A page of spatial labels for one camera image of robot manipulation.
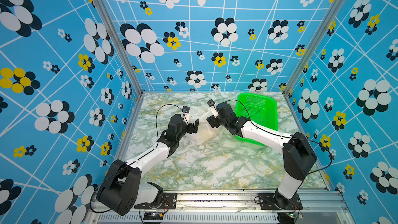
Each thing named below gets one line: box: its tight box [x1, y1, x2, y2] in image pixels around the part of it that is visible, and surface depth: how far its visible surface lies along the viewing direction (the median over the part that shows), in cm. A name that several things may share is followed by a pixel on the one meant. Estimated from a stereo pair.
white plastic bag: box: [185, 105, 226, 145], surface depth 93 cm
